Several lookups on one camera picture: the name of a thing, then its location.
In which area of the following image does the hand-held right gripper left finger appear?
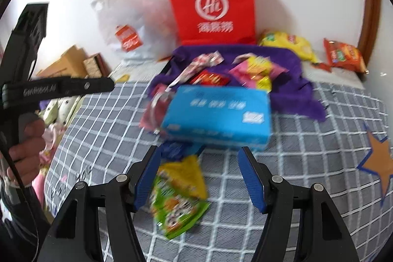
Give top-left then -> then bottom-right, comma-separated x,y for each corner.
37,145 -> 162,262

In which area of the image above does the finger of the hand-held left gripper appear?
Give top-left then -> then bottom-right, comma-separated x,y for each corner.
66,76 -> 115,97

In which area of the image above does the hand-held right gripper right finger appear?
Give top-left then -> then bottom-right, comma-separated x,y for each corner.
238,146 -> 360,262

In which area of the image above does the green yellow snack packet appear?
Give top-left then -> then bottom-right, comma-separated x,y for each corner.
150,154 -> 212,240

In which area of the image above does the white red patterned snack packet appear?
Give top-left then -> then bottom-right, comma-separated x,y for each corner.
176,52 -> 225,87

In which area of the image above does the person's left hand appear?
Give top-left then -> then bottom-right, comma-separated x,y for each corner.
7,119 -> 46,189

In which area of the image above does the brown patterned box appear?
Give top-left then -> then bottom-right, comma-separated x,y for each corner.
82,54 -> 112,78

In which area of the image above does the cardboard box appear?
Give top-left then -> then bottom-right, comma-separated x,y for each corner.
37,45 -> 89,78

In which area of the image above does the white plush toy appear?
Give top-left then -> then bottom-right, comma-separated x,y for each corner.
40,95 -> 85,127

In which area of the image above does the dark blue snack packet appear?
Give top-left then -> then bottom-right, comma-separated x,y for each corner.
160,141 -> 205,163

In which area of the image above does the grey checked bedsheet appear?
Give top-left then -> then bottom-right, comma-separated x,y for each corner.
43,78 -> 393,262

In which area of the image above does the blue tissue pack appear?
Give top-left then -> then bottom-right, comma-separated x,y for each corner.
160,84 -> 272,152

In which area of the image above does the white plastic bag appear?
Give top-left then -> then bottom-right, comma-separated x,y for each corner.
90,0 -> 179,61

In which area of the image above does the purple towel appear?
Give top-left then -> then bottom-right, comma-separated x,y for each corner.
147,45 -> 327,123

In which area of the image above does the pink snack packet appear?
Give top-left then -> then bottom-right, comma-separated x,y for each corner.
229,61 -> 289,89

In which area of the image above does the yellow chips bag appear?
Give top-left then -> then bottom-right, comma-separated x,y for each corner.
258,30 -> 318,63

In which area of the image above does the orange chips bag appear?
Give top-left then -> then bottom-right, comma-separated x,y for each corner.
323,38 -> 367,74

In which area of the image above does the wooden door frame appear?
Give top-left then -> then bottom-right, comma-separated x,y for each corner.
358,0 -> 383,58

